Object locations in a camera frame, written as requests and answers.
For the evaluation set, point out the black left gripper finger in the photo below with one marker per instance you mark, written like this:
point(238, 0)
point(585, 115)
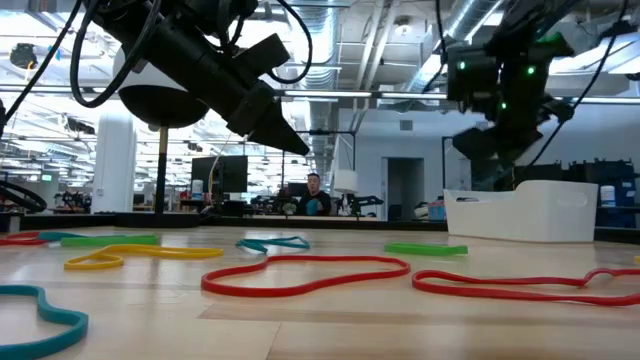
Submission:
point(282, 135)

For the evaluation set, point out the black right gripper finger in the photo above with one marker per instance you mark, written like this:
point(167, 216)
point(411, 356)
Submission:
point(492, 175)

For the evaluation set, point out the white plastic bin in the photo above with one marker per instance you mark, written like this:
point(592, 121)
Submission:
point(525, 220)

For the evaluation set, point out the green rubber band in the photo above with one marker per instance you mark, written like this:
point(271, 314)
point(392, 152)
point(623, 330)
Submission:
point(425, 249)
point(110, 241)

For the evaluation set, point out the teal rubber band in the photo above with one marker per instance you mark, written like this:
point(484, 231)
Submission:
point(250, 245)
point(81, 327)
point(60, 235)

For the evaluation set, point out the red rubber band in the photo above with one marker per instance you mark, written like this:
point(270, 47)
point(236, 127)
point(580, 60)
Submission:
point(416, 281)
point(20, 241)
point(205, 284)

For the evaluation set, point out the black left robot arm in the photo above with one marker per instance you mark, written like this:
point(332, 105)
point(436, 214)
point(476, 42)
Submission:
point(150, 25)

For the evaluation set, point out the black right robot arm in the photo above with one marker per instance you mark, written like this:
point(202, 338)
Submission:
point(520, 85)

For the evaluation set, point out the black metal stand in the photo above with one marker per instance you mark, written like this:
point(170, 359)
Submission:
point(443, 165)

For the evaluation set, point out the black computer monitor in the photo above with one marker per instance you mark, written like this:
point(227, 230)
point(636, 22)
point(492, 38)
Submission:
point(230, 175)

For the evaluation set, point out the teal storage box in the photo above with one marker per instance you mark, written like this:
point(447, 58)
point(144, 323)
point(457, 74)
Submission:
point(436, 211)

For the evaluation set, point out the person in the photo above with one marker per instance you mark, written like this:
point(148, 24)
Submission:
point(315, 202)

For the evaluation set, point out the white shade table lamp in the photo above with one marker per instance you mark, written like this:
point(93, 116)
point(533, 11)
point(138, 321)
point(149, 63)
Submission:
point(345, 181)

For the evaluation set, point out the white bottle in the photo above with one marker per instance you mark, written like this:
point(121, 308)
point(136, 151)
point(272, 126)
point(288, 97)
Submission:
point(197, 190)

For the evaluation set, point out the white jar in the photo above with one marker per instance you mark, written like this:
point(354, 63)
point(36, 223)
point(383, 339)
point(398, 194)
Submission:
point(607, 196)

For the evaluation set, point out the black storage shelf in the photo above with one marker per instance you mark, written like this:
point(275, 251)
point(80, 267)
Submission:
point(622, 175)

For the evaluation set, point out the black ceiling-hung device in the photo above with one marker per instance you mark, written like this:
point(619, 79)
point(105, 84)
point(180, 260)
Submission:
point(22, 56)

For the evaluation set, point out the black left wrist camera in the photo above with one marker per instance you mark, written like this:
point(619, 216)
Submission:
point(262, 57)

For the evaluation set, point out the black aluminium table frame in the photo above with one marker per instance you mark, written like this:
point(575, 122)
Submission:
point(75, 221)

